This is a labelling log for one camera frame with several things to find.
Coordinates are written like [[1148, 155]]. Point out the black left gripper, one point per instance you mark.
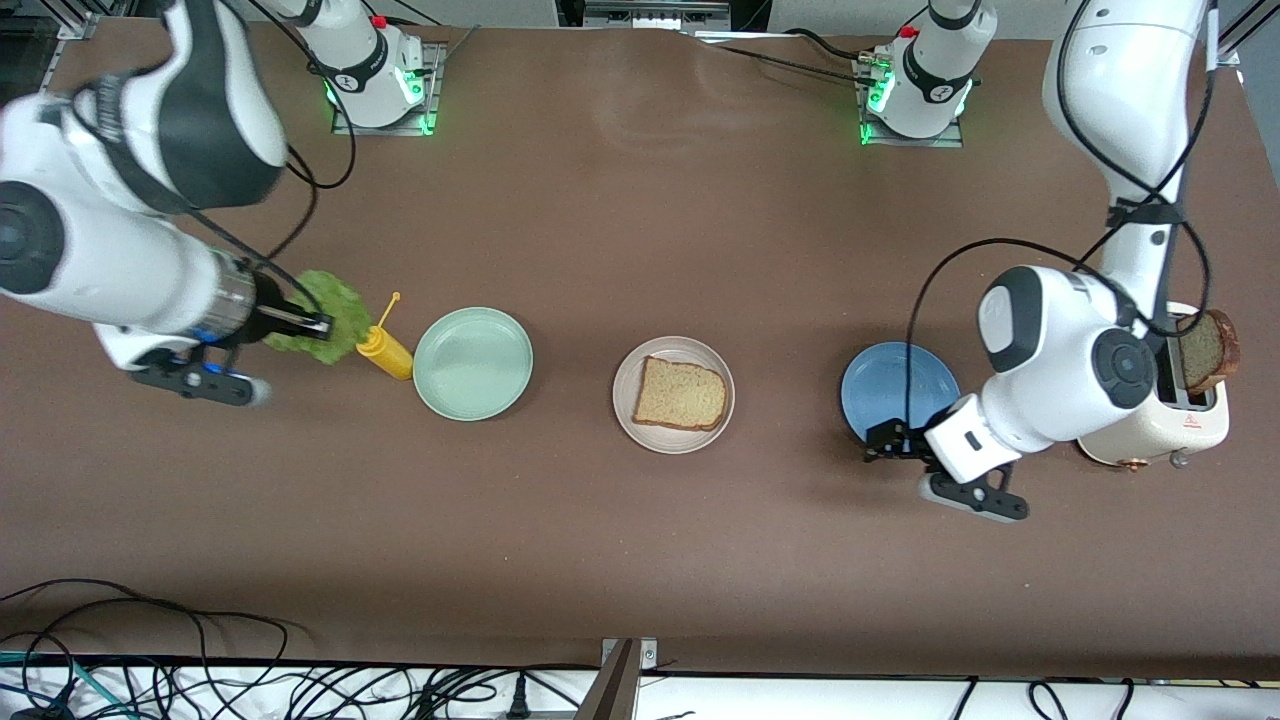
[[897, 437]]

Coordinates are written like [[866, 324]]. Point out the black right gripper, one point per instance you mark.
[[272, 307]]

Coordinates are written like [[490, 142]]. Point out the green lettuce leaf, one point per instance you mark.
[[335, 305]]

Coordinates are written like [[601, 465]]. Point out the yellow mustard squeeze bottle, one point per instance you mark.
[[390, 352]]

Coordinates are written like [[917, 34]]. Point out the brown bread slice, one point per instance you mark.
[[1205, 355], [680, 395]]

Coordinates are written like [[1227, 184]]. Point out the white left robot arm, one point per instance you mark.
[[1060, 350]]

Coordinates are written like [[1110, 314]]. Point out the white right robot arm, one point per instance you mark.
[[100, 260]]

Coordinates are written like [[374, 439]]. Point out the blue plate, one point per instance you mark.
[[870, 390]]

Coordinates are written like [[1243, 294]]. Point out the mint green plate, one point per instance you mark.
[[472, 364]]

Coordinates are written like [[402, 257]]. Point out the beige plate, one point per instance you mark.
[[625, 395]]

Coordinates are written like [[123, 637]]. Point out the white toaster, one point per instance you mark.
[[1190, 430]]

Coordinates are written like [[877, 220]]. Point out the grey metal bar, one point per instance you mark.
[[612, 690]]

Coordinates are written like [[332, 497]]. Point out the black power plug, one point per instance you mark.
[[517, 700]]

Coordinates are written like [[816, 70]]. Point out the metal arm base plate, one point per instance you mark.
[[434, 100], [910, 142]]

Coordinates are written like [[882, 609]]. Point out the small aluminium bracket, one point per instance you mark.
[[648, 655]]

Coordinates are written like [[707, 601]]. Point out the grey metal rail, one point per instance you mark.
[[655, 10]]

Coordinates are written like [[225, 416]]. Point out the aluminium frame profile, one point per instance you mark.
[[1228, 50]]

